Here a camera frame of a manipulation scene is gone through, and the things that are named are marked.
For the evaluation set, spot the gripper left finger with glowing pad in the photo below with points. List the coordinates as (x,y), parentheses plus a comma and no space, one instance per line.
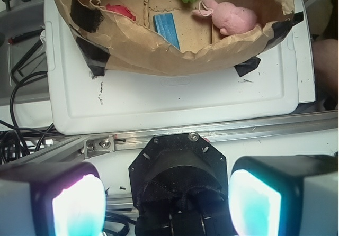
(52,198)

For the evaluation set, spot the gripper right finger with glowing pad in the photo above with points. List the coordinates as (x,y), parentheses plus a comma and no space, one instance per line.
(284,195)

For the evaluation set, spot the pink plush bunny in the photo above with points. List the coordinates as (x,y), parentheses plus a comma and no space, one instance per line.
(227,17)

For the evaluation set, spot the white plastic bin lid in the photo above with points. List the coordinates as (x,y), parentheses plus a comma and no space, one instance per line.
(123,101)

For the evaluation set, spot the black allen key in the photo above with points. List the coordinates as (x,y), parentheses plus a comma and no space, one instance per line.
(34,53)

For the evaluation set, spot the red black pen tool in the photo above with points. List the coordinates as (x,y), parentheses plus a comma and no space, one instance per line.
(24,36)

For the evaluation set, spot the brown paper bag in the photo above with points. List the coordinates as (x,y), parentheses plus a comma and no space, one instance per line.
(111,41)

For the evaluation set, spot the red crumpled object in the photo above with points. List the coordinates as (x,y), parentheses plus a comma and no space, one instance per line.
(120,9)

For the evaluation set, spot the blue sponge block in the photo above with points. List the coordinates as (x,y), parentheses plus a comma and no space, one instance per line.
(165,26)

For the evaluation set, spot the metal corner bracket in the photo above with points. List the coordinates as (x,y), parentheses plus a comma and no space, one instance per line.
(98,146)

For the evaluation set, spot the aluminium extrusion rail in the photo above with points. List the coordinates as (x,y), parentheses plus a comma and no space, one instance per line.
(295,134)

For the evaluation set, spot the black octagonal mount plate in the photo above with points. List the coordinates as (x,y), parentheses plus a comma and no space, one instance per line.
(179,186)

